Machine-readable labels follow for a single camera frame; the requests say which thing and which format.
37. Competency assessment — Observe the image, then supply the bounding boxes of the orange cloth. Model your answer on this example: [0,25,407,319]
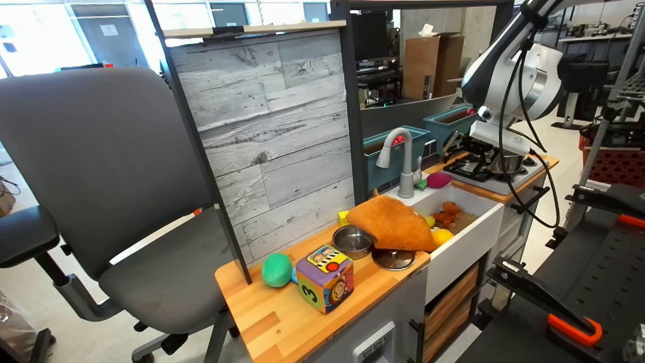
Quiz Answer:
[344,194,440,253]

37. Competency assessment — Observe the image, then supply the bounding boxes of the orange plush toy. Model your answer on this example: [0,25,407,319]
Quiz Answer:
[431,200,465,230]

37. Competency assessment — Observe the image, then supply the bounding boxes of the colourful fabric cube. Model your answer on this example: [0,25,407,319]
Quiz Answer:
[294,242,357,315]

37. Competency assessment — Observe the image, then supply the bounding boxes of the pink radish plush green leaves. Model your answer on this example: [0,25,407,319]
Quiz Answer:
[411,169,455,191]

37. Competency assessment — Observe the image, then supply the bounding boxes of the black workbench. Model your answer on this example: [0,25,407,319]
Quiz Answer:
[461,179,645,363]

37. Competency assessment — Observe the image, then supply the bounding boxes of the large teal planter box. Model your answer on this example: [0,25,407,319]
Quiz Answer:
[421,102,479,159]

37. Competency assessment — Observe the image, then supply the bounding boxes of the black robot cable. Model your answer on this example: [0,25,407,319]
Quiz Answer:
[493,48,564,231]

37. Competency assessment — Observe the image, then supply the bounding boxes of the green pea plush toy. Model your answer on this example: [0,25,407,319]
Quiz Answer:
[261,250,296,290]

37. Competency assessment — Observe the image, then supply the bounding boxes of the grey toy faucet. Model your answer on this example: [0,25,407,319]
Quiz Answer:
[376,124,426,201]

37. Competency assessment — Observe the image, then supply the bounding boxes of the grey office chair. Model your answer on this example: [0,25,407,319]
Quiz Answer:
[0,65,255,363]

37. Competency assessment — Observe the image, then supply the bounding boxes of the grey toy stove top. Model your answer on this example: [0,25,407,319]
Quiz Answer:
[441,147,551,200]

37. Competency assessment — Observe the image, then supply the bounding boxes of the small teal planter box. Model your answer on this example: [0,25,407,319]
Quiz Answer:
[360,122,434,198]

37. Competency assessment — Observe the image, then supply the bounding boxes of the yellow lemon plush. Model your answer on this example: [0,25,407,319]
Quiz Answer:
[429,226,455,248]

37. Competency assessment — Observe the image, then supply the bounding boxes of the grey wood panel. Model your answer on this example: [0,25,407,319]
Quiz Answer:
[164,28,358,266]

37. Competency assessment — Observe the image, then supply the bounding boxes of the cardboard box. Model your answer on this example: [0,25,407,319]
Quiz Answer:
[402,31,465,102]

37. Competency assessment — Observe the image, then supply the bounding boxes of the black drawer handle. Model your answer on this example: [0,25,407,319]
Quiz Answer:
[509,183,552,215]

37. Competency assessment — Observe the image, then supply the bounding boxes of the orange clamp handle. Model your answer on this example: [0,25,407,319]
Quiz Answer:
[546,310,607,351]

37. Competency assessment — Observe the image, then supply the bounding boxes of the small steel pot with handles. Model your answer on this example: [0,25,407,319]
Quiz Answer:
[331,223,378,260]

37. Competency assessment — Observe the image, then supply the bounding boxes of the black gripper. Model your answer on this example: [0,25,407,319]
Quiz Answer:
[461,138,501,175]

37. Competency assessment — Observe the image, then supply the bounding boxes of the white toy sink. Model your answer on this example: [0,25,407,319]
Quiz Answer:
[366,179,507,306]

